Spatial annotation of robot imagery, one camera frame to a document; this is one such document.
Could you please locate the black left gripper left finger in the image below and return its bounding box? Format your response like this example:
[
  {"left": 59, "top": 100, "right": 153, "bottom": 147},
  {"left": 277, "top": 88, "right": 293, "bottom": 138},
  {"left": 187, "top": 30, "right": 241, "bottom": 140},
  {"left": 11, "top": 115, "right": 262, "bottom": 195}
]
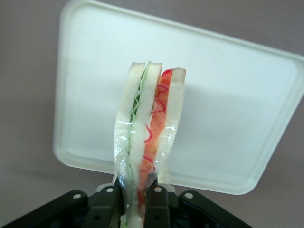
[{"left": 84, "top": 184, "right": 123, "bottom": 228}]

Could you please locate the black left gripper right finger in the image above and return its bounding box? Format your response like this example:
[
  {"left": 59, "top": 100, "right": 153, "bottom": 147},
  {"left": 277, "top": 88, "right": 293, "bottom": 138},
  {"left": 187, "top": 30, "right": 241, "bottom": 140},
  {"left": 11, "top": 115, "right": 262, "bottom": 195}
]
[{"left": 143, "top": 183, "right": 177, "bottom": 228}]

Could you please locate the triangular sandwich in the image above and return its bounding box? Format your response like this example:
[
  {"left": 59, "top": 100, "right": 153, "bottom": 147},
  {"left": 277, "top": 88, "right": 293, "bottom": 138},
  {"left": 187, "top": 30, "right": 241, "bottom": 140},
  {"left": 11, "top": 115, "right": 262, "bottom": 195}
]
[{"left": 113, "top": 61, "right": 186, "bottom": 228}]

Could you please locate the cream plastic tray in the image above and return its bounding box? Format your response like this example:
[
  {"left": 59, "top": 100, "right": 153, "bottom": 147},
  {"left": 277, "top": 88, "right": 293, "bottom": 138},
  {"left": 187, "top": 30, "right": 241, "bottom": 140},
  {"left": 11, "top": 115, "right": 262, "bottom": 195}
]
[{"left": 52, "top": 0, "right": 304, "bottom": 196}]

